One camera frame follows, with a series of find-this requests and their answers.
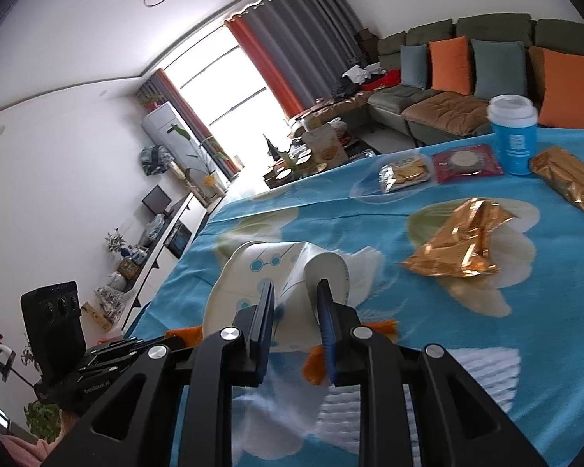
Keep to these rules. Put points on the yellow box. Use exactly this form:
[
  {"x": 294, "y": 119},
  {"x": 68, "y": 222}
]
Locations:
[{"x": 95, "y": 316}]

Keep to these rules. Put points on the tall leafy potted plant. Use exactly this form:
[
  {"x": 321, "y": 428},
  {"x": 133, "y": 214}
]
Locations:
[{"x": 204, "y": 160}]

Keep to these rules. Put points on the pile of clothes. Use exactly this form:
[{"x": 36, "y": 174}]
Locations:
[{"x": 370, "y": 80}]

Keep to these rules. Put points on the orange and grey curtain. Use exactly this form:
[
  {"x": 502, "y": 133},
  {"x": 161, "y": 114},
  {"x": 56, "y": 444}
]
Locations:
[{"x": 301, "y": 44}]

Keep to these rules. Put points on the teal pillow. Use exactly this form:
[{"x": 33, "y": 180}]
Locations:
[
  {"x": 499, "y": 70},
  {"x": 413, "y": 65}
]

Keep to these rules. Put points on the clear plastic bag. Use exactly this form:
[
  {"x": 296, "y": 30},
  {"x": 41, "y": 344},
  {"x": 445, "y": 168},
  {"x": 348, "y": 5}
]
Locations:
[{"x": 153, "y": 228}]

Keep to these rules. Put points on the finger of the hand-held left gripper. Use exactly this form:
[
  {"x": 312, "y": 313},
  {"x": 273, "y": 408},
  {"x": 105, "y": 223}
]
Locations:
[
  {"x": 107, "y": 365},
  {"x": 117, "y": 348}
]

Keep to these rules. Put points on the white TV cabinet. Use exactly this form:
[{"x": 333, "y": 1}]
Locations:
[{"x": 170, "y": 248}]

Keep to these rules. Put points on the clear cracker packet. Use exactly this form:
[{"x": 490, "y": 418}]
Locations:
[{"x": 406, "y": 172}]

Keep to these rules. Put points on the black monitor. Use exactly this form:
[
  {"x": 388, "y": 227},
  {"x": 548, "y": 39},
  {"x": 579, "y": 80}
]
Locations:
[{"x": 156, "y": 200}]

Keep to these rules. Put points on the crumpled gold foil wrapper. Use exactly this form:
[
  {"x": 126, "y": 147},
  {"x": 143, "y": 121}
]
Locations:
[{"x": 462, "y": 238}]

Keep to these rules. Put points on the red snack packet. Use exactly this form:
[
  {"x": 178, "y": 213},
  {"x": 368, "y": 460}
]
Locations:
[{"x": 467, "y": 163}]

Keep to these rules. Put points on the green potted plant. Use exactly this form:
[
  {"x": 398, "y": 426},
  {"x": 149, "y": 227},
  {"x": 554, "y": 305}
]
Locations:
[{"x": 44, "y": 421}]

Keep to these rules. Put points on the white fluted paper liner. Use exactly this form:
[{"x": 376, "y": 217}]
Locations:
[{"x": 482, "y": 379}]

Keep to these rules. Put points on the gold foil packet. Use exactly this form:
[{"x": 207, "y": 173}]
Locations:
[{"x": 569, "y": 182}]

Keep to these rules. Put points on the orange pillow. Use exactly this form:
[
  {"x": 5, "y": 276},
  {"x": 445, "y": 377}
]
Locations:
[
  {"x": 450, "y": 65},
  {"x": 572, "y": 87}
]

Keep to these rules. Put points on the potted plant on air conditioner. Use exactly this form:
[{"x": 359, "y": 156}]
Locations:
[{"x": 151, "y": 99}]

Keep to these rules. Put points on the small plant in blue vase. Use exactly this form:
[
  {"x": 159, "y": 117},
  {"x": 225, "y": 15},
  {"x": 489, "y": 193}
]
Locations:
[{"x": 116, "y": 243}]

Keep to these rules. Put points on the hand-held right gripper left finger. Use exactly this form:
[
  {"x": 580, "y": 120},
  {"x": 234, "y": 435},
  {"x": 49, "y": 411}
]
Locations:
[{"x": 260, "y": 335}]

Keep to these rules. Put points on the brown paper bag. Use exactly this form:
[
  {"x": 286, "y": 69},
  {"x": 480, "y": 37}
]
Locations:
[{"x": 326, "y": 146}]

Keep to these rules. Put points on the wrapped ship model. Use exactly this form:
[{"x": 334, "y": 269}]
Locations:
[{"x": 109, "y": 299}]

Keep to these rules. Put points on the blue label cup white lid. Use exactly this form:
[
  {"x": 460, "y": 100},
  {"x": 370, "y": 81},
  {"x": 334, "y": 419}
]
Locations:
[{"x": 513, "y": 136}]

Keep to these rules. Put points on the person's left forearm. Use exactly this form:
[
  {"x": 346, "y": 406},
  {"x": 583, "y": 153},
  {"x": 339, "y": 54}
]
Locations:
[{"x": 24, "y": 455}]

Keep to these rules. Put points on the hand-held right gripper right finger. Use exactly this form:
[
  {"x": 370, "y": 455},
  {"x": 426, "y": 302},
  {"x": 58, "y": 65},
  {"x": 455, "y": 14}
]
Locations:
[{"x": 327, "y": 335}]

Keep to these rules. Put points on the large orange peel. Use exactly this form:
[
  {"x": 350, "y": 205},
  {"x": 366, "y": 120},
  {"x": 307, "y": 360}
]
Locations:
[{"x": 370, "y": 328}]

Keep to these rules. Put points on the window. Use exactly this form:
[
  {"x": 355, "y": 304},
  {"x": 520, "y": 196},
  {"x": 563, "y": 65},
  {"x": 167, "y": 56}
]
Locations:
[{"x": 233, "y": 82}]

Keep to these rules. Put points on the covered standing fan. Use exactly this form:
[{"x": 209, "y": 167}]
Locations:
[{"x": 153, "y": 160}]

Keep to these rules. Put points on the blue floral blanket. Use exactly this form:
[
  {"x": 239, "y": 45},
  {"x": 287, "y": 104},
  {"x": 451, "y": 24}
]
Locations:
[{"x": 418, "y": 311}]

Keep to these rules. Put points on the grey sofa with cushions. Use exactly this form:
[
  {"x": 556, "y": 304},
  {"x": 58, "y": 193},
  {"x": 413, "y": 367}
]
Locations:
[{"x": 447, "y": 112}]

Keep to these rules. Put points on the white standing air conditioner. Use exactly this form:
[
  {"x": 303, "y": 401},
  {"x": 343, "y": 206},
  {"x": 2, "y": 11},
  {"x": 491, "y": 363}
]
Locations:
[{"x": 175, "y": 136}]

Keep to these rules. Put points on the coffee table with jars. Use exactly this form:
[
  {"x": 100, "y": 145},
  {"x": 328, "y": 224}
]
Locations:
[{"x": 292, "y": 165}]

